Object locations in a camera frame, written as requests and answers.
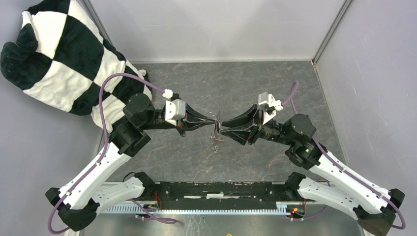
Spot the aluminium corner post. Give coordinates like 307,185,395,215
80,0,113,45
311,0,354,66

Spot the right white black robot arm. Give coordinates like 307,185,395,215
220,105,405,236

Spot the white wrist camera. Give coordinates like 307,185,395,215
162,89,186,126
258,92,283,122

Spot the right aluminium corner post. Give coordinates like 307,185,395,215
311,0,354,66

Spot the silver metal keyring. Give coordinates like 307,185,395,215
212,110,221,141

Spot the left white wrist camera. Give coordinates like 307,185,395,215
162,89,186,126

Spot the silver toothed metal strip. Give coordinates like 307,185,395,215
103,202,299,216

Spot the purple cable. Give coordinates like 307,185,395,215
47,72,167,235
281,80,407,230

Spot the left aluminium corner post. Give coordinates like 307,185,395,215
80,0,113,45

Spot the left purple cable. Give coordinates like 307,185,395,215
47,72,167,235

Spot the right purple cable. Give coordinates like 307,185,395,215
281,80,407,230

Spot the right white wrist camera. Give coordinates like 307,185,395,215
258,92,283,122

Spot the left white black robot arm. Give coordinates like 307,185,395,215
46,93,214,231

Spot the black white checkered blanket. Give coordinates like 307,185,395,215
0,0,151,131

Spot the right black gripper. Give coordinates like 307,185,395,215
220,103,295,146

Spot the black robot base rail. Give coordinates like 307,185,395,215
135,172,306,211

